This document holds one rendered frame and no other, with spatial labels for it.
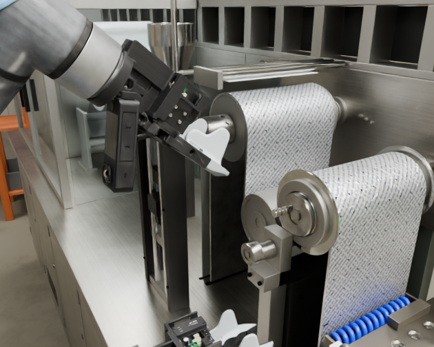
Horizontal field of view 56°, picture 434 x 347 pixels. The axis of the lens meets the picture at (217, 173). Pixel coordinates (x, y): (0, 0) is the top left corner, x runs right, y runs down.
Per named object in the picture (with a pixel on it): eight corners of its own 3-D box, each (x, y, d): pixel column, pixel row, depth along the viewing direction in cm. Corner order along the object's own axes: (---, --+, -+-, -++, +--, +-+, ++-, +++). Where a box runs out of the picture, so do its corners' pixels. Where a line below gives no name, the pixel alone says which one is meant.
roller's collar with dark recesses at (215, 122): (195, 144, 87) (194, 114, 85) (219, 140, 90) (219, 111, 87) (210, 152, 82) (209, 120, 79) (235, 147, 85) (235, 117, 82)
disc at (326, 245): (273, 231, 78) (278, 158, 72) (275, 230, 78) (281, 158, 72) (331, 271, 66) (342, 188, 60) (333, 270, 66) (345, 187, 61)
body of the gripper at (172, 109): (215, 102, 51) (141, 39, 44) (178, 160, 51) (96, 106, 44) (187, 92, 57) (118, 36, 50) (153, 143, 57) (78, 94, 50)
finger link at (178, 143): (216, 161, 52) (161, 122, 48) (209, 171, 52) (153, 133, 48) (202, 153, 56) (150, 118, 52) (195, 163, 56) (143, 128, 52)
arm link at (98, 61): (59, 84, 41) (44, 74, 47) (97, 109, 44) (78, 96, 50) (101, 22, 41) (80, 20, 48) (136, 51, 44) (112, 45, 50)
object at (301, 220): (307, 245, 67) (278, 224, 73) (316, 242, 68) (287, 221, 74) (313, 205, 64) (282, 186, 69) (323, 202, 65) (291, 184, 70)
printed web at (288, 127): (210, 281, 108) (209, 87, 89) (280, 255, 119) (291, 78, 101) (314, 389, 77) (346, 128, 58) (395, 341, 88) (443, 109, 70)
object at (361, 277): (318, 339, 73) (328, 250, 66) (401, 295, 85) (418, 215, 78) (319, 341, 73) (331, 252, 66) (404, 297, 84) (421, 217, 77)
